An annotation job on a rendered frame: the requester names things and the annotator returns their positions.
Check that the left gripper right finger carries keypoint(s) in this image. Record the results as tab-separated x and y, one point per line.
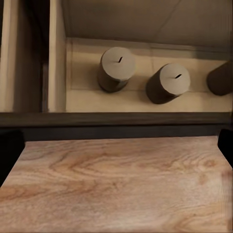
225	144

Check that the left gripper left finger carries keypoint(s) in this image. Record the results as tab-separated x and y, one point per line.
12	145

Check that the cabinet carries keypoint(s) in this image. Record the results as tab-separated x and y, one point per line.
197	34

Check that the pillar candle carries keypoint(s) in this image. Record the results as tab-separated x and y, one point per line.
170	82
220	80
116	68

